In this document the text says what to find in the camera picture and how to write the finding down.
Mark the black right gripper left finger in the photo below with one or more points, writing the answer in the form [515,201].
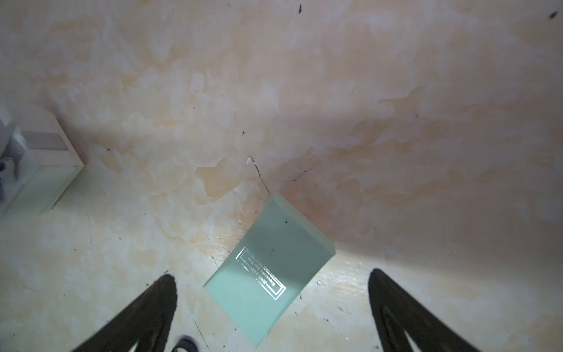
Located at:
[144,325]

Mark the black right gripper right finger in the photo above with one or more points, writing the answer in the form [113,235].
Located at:
[400,318]

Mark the mint green box lid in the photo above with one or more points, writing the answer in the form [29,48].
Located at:
[268,269]

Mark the white lift-off box base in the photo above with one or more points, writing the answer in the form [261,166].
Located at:
[38,162]

